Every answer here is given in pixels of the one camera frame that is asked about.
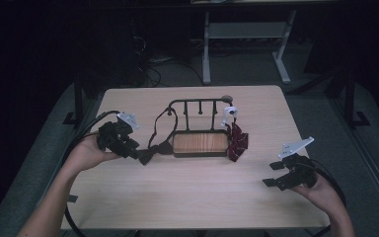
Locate black rack with wooden base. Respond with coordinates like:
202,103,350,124
167,95,235,159

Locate dark maroon bow tie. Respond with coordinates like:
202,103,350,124
137,107,180,166

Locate red striped bow tie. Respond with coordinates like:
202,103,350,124
220,106,250,163

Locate black floor cables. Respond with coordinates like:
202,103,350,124
139,57,205,89

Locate black metal stand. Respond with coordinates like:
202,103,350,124
62,73,86,126
343,65,372,128

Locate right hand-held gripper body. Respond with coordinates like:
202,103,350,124
276,136,319,193

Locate person's left hand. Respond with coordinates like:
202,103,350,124
66,132,122,173

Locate person's right hand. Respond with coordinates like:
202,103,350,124
291,177,340,207

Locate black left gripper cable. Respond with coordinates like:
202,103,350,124
62,110,122,237

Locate white metal desk frame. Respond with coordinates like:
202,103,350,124
201,9,298,86

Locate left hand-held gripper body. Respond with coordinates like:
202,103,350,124
97,112,141,159

